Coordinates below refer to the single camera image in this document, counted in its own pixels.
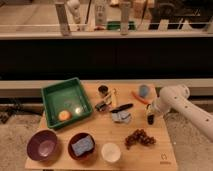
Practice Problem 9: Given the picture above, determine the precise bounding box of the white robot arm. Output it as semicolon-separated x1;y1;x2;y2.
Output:
146;84;213;142

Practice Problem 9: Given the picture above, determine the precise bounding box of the orange carrot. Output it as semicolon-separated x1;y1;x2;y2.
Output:
131;91;149;105

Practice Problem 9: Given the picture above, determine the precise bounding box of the blue cup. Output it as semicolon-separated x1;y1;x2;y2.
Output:
139;85;150;98

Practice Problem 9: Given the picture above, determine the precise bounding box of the black marker pen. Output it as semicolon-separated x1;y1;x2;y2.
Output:
110;103;133;113

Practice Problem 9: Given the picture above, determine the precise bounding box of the bunch of dark grapes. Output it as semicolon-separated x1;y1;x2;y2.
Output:
125;129;156;149

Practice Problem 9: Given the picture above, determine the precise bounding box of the small black metal object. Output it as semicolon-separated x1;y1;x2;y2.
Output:
95;101;108;112

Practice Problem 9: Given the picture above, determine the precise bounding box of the small dark can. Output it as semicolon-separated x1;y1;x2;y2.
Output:
98;85;108;97

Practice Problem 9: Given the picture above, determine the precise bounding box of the white cup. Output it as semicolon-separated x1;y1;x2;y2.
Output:
101;143;121;163

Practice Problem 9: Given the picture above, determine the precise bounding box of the blue sponge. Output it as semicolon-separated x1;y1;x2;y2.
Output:
72;136;94;156

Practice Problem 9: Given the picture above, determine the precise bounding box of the green plastic tray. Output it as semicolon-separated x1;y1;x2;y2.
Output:
41;77;93;130

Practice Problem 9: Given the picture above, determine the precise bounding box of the orange fruit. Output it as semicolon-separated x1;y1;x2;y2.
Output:
58;110;71;121

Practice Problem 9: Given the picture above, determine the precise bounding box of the purple bowl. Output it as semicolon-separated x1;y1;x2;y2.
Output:
26;130;60;162

